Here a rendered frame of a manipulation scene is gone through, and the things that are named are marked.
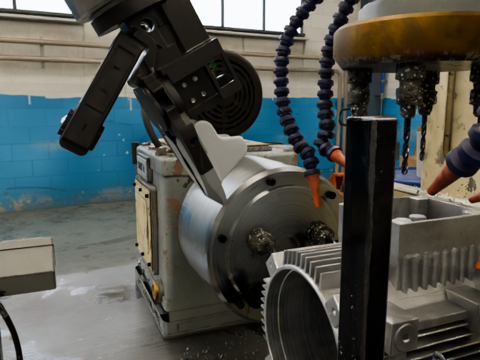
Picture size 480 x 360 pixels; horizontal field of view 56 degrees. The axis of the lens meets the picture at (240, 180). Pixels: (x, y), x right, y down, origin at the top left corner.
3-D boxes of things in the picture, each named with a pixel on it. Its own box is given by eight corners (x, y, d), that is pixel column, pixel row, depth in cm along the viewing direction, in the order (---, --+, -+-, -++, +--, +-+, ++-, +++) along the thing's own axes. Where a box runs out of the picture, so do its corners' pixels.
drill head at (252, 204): (266, 252, 105) (266, 145, 101) (365, 320, 72) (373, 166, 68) (160, 266, 96) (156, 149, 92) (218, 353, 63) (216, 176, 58)
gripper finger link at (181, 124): (219, 169, 42) (171, 84, 39) (206, 178, 41) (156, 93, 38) (203, 163, 46) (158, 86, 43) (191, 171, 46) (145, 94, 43)
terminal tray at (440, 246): (413, 249, 58) (417, 194, 57) (487, 279, 48) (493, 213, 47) (335, 262, 53) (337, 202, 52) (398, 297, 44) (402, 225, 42)
